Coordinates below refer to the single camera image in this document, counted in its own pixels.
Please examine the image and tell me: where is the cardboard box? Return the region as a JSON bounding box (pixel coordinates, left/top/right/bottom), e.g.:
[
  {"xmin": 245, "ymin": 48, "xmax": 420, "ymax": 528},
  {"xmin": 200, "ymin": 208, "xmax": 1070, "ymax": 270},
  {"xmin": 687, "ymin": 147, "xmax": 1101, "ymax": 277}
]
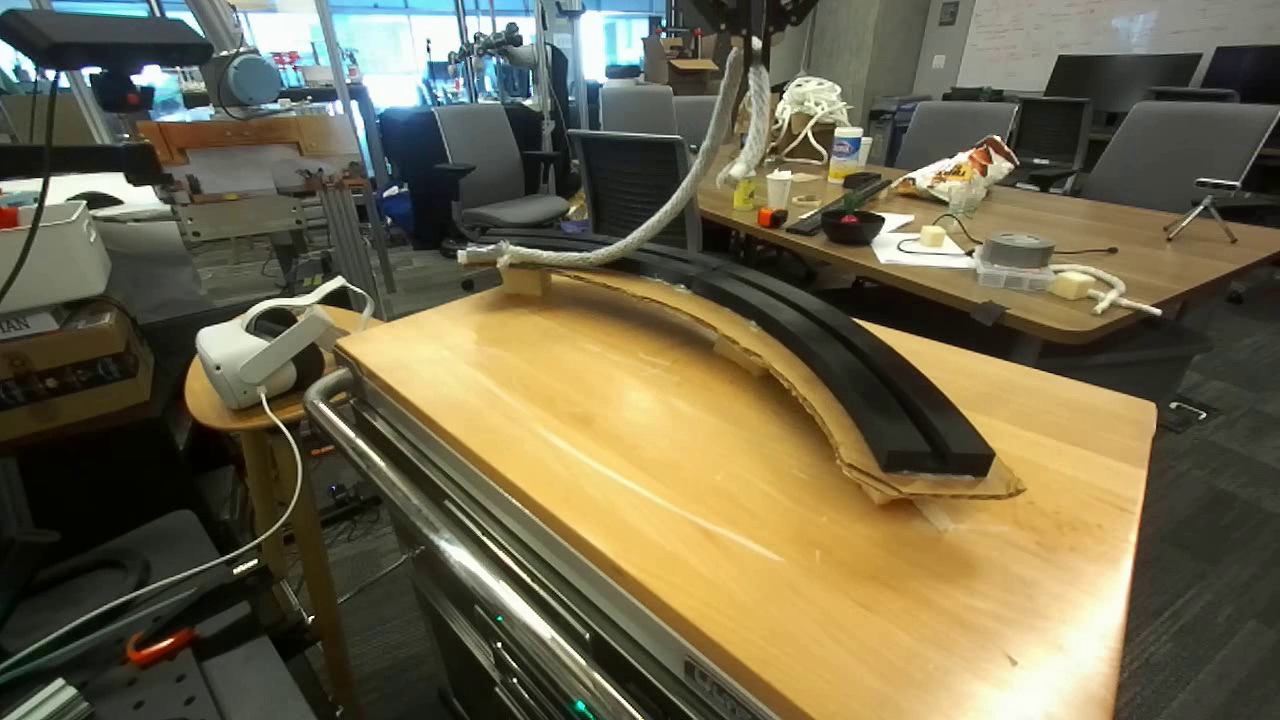
[{"xmin": 131, "ymin": 111, "xmax": 366, "ymax": 173}]

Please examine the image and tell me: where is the white power adapter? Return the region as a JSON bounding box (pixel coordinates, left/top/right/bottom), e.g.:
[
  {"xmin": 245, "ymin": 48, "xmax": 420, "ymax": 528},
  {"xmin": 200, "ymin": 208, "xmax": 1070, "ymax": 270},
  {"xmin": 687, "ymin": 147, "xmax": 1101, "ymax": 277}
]
[{"xmin": 1046, "ymin": 260, "xmax": 1167, "ymax": 324}]

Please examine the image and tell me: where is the dark office chair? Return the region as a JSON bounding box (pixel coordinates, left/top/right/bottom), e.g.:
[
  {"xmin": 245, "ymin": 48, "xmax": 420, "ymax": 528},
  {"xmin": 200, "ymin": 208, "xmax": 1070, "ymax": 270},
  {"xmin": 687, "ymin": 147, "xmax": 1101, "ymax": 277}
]
[{"xmin": 572, "ymin": 125, "xmax": 699, "ymax": 253}]

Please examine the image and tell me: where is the wood topped metal cart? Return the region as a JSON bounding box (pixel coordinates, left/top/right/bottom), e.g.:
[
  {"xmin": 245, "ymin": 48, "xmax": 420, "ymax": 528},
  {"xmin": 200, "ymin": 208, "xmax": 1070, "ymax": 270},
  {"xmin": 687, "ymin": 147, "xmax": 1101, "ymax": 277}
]
[{"xmin": 302, "ymin": 265, "xmax": 1165, "ymax": 720}]

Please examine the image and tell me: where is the grey tape roll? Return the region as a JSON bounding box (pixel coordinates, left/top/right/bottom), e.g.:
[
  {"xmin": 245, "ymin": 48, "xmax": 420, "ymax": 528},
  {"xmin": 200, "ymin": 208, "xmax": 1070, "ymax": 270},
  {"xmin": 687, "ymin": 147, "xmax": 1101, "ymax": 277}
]
[{"xmin": 975, "ymin": 234, "xmax": 1063, "ymax": 288}]

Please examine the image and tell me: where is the chrome cart handle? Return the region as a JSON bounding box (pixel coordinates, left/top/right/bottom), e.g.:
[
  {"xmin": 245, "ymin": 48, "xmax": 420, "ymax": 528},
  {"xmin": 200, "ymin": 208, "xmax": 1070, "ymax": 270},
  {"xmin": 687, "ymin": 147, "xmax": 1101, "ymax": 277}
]
[{"xmin": 302, "ymin": 366, "xmax": 646, "ymax": 720}]

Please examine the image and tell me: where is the black bowl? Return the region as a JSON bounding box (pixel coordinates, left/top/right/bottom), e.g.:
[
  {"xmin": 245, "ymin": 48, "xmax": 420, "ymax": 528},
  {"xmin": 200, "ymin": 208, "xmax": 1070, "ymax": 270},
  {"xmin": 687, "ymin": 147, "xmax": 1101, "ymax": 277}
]
[{"xmin": 819, "ymin": 208, "xmax": 890, "ymax": 248}]

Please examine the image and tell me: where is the black curved grooved board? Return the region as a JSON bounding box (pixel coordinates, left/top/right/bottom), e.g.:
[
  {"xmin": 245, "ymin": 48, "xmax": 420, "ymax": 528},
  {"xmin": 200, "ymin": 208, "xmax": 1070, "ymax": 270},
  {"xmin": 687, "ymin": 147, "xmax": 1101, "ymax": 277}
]
[{"xmin": 497, "ymin": 237, "xmax": 999, "ymax": 481}]

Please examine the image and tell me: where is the white headset cable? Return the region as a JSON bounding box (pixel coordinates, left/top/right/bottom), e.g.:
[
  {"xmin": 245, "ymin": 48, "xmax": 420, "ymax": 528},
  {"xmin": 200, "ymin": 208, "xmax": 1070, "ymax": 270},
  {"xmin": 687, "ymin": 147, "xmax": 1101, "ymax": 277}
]
[{"xmin": 0, "ymin": 392, "xmax": 311, "ymax": 686}]

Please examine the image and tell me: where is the white cable bundle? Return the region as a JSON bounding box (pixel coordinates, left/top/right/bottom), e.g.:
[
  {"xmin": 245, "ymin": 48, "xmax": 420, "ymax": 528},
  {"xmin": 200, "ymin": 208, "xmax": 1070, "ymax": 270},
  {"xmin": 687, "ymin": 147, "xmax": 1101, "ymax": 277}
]
[{"xmin": 773, "ymin": 71, "xmax": 856, "ymax": 165}]

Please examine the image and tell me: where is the white paper sheet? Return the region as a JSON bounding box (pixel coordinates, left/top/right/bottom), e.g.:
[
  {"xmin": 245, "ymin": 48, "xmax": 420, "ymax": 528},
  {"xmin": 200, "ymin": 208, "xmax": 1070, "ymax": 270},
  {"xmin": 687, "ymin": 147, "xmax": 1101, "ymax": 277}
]
[{"xmin": 871, "ymin": 214, "xmax": 997, "ymax": 277}]

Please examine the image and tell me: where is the black long flat bar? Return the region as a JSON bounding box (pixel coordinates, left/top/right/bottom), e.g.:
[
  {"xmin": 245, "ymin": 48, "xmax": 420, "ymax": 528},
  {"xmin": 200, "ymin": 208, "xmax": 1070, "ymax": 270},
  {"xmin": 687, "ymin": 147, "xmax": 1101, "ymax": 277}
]
[{"xmin": 785, "ymin": 173, "xmax": 896, "ymax": 240}]

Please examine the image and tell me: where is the grey office chair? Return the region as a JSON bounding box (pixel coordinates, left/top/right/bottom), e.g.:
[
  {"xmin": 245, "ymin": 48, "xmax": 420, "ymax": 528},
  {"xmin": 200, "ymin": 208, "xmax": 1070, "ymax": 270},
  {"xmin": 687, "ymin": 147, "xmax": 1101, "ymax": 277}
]
[
  {"xmin": 1085, "ymin": 98, "xmax": 1280, "ymax": 215},
  {"xmin": 431, "ymin": 101, "xmax": 572, "ymax": 240}
]

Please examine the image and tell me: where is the small tabletop tripod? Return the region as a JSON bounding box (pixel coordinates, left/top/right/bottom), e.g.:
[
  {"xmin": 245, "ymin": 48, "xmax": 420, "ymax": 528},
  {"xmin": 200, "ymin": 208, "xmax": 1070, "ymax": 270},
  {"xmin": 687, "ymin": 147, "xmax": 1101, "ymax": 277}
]
[{"xmin": 1161, "ymin": 173, "xmax": 1244, "ymax": 248}]

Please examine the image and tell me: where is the snack chip bag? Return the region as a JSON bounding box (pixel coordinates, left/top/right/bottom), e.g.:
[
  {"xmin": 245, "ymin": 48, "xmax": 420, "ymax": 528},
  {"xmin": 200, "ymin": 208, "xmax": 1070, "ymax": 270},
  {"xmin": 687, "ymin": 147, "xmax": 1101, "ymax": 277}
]
[{"xmin": 917, "ymin": 133, "xmax": 1026, "ymax": 214}]

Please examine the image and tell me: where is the long wooden office desk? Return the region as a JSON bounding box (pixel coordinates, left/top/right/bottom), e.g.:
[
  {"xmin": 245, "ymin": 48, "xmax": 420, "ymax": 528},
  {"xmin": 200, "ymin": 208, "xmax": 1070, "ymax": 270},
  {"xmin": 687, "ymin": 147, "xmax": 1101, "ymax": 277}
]
[{"xmin": 694, "ymin": 165, "xmax": 1280, "ymax": 366}]

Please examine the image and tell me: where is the orange clamp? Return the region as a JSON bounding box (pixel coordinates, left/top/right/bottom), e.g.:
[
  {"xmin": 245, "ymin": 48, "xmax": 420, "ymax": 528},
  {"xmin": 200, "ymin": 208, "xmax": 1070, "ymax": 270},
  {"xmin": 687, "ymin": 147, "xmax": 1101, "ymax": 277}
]
[{"xmin": 125, "ymin": 626, "xmax": 197, "ymax": 674}]

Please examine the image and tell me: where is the white equipment box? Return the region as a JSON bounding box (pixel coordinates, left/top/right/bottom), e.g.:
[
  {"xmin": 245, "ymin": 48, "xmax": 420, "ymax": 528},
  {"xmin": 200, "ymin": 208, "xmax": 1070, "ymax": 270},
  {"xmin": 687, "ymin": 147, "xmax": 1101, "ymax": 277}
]
[{"xmin": 0, "ymin": 196, "xmax": 118, "ymax": 321}]

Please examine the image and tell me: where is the white braided rope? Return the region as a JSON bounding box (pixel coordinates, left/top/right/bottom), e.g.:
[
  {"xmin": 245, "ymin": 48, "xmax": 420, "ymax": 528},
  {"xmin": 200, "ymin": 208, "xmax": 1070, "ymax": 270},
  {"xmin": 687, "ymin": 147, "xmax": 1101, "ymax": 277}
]
[{"xmin": 454, "ymin": 33, "xmax": 781, "ymax": 273}]

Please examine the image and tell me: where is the white VR headset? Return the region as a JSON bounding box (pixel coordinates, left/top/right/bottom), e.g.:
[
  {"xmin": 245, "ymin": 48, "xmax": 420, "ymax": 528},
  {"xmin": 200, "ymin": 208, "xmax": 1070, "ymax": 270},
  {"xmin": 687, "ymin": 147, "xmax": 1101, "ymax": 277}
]
[{"xmin": 192, "ymin": 277, "xmax": 380, "ymax": 417}]

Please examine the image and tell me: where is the white labelled bottle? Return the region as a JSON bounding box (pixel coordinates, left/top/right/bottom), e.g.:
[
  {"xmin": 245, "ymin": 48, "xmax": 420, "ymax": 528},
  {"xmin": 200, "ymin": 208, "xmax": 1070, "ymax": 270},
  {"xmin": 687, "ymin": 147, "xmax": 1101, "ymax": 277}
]
[{"xmin": 828, "ymin": 119, "xmax": 871, "ymax": 189}]

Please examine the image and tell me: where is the round wooden stool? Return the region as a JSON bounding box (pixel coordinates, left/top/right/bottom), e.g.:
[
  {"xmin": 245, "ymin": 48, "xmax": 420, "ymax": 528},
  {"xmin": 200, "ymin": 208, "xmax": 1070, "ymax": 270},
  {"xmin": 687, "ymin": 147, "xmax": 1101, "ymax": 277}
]
[{"xmin": 179, "ymin": 301, "xmax": 384, "ymax": 695}]

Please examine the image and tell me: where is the black perforated breadboard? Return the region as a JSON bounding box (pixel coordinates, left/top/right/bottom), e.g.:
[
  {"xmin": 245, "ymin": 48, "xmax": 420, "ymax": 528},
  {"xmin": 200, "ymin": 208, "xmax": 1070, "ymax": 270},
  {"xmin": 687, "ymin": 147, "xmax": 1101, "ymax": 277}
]
[{"xmin": 0, "ymin": 635, "xmax": 323, "ymax": 720}]

